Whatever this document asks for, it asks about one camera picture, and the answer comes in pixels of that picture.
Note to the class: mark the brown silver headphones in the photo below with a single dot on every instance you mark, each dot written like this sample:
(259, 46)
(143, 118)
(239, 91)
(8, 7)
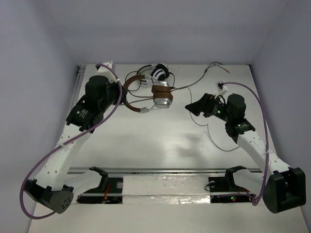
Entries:
(162, 94)

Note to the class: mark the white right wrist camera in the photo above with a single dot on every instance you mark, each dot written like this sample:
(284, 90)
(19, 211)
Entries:
(222, 89)

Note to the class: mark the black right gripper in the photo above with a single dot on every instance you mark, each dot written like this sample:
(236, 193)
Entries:
(196, 108)

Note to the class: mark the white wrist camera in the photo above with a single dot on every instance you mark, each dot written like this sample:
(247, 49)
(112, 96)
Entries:
(107, 69)
(222, 89)

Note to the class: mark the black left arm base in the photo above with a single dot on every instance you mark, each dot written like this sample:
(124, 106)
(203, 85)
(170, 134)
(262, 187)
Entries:
(108, 191)

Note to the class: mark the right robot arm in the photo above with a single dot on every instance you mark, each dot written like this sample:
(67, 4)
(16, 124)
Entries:
(282, 187)

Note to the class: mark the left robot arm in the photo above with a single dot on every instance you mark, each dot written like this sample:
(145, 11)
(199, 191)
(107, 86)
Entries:
(46, 182)

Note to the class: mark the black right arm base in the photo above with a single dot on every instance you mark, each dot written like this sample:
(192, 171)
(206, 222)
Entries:
(224, 190)

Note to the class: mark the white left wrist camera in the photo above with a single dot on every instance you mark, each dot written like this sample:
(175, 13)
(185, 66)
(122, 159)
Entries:
(107, 69)

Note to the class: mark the aluminium rail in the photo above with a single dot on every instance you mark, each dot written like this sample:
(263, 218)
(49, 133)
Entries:
(162, 170)

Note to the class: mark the white black headphones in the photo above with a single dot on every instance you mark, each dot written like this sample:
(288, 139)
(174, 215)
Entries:
(152, 73)

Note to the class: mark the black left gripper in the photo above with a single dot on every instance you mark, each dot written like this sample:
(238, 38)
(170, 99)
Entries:
(119, 92)

